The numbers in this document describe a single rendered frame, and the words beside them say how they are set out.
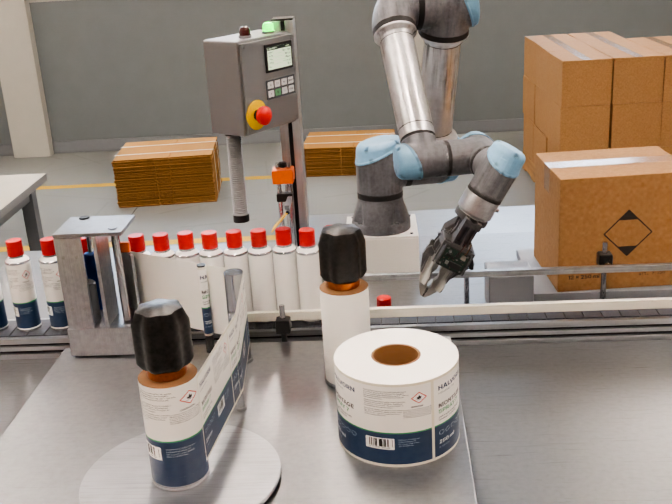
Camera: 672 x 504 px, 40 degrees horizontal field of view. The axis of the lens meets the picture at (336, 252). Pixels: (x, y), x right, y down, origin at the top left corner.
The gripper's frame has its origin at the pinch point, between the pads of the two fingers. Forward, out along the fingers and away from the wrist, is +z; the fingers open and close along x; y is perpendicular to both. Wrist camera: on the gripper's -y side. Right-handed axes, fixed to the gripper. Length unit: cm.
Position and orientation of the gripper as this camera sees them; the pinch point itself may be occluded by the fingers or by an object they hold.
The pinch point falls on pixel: (425, 289)
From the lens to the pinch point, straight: 195.5
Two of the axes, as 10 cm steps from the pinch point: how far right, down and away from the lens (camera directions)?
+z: -4.5, 8.3, 3.3
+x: 8.9, 4.4, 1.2
